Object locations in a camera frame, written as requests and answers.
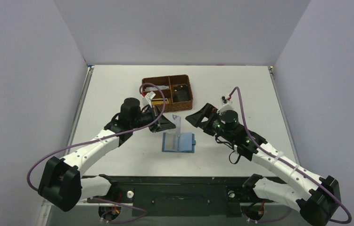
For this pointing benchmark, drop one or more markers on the black items in basket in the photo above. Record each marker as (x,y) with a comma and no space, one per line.
(181,93)

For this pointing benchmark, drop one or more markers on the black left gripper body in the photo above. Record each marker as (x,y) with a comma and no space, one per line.
(155,119)

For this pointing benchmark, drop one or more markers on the gold card in basket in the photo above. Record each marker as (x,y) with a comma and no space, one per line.
(159,101)

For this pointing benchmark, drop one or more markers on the blue leather card holder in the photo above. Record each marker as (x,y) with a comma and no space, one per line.
(181,143)

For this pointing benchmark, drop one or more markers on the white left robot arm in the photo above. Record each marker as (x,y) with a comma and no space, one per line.
(62,181)

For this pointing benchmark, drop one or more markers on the silver cards in basket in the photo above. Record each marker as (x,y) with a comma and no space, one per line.
(161,87)

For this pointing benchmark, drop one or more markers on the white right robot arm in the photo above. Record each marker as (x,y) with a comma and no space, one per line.
(316,198)

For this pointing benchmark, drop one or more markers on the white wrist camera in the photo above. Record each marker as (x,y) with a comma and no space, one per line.
(224,108)
(148,97)

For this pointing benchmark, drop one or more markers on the brown woven divided basket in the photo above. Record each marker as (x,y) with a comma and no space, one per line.
(171,81)

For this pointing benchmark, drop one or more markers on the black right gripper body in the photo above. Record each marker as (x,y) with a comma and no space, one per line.
(208,115)

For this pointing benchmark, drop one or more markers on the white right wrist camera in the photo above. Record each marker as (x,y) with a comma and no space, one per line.
(224,108)

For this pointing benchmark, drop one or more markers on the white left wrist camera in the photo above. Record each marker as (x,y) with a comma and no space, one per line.
(148,97)

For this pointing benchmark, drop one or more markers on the aluminium frame rail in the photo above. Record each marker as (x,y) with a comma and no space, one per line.
(119,193)

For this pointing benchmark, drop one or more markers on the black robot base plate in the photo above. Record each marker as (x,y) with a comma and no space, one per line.
(185,208)

